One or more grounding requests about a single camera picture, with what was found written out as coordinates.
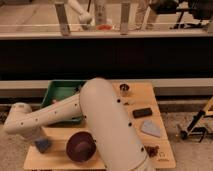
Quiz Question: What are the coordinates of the brown crumbs pile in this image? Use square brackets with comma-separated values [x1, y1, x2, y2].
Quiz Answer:
[145, 146, 159, 157]

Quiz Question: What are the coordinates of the dark purple bowl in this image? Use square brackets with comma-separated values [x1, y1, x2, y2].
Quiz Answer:
[66, 131, 96, 163]

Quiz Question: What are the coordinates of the background red bowl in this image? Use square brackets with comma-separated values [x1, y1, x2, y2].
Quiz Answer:
[97, 24, 112, 31]

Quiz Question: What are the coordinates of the grey blue cloth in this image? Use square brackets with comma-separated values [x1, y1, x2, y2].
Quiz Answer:
[140, 120, 161, 138]

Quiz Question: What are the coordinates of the small metal cup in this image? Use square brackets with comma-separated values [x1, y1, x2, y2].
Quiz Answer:
[120, 84, 130, 97]

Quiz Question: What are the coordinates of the yellow black cart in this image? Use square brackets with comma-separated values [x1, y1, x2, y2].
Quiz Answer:
[179, 96, 213, 143]

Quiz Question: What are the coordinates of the green plastic bin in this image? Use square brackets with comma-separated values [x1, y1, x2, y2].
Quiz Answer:
[41, 80, 84, 125]

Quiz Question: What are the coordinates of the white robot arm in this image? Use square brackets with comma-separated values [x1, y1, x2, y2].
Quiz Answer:
[3, 78, 156, 171]

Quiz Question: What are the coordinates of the black rectangular block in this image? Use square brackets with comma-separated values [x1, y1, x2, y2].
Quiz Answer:
[133, 108, 152, 118]

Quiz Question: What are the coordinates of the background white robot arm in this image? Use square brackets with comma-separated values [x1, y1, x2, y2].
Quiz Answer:
[68, 0, 92, 24]

